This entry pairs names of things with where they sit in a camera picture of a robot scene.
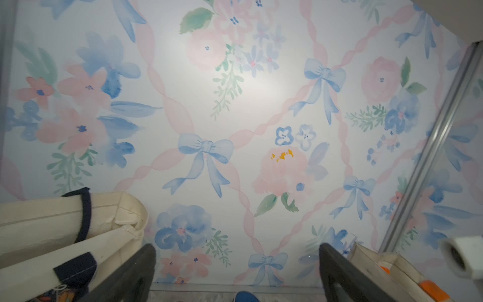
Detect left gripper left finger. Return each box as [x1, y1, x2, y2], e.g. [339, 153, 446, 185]
[80, 244, 156, 302]

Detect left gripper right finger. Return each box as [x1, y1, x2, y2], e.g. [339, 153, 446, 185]
[319, 243, 394, 301]

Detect cream canvas bag orange handles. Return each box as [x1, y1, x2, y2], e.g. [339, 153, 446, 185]
[347, 244, 452, 302]

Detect cream canvas bag navy handles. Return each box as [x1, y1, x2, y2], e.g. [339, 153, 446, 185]
[1, 187, 148, 301]

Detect blue ping pong paddle case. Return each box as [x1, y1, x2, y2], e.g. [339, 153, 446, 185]
[232, 291, 260, 302]

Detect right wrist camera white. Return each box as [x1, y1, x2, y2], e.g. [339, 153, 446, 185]
[439, 235, 482, 280]

